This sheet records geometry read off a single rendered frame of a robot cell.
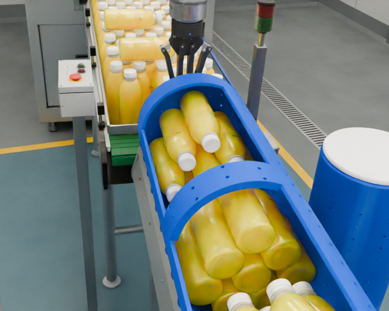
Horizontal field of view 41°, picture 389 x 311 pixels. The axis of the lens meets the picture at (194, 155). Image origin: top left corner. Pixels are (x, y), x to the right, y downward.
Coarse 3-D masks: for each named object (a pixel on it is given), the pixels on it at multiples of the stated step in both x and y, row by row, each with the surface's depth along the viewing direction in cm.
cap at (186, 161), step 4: (180, 156) 116; (184, 156) 115; (188, 156) 114; (192, 156) 115; (180, 160) 115; (184, 160) 115; (188, 160) 115; (192, 160) 115; (180, 164) 115; (184, 164) 115; (188, 164) 115; (192, 164) 116; (184, 168) 116; (188, 168) 116; (192, 168) 116
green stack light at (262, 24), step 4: (256, 16) 177; (256, 20) 177; (260, 20) 176; (264, 20) 176; (268, 20) 176; (272, 20) 177; (256, 24) 178; (260, 24) 177; (264, 24) 176; (268, 24) 177; (272, 24) 179; (256, 28) 178; (260, 28) 177; (264, 28) 177; (268, 28) 178
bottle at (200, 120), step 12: (192, 96) 125; (204, 96) 127; (180, 108) 128; (192, 108) 121; (204, 108) 120; (192, 120) 118; (204, 120) 116; (216, 120) 117; (192, 132) 117; (204, 132) 115; (216, 132) 115
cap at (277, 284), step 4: (276, 280) 78; (280, 280) 78; (284, 280) 78; (272, 284) 78; (276, 284) 77; (280, 284) 77; (284, 284) 77; (288, 284) 77; (268, 288) 78; (272, 288) 77; (276, 288) 77; (280, 288) 77; (292, 288) 78; (268, 292) 78; (272, 292) 77
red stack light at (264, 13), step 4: (256, 8) 176; (260, 8) 174; (264, 8) 174; (268, 8) 173; (272, 8) 174; (256, 12) 176; (260, 12) 175; (264, 12) 174; (268, 12) 174; (272, 12) 175; (260, 16) 175; (264, 16) 175; (268, 16) 175; (272, 16) 176
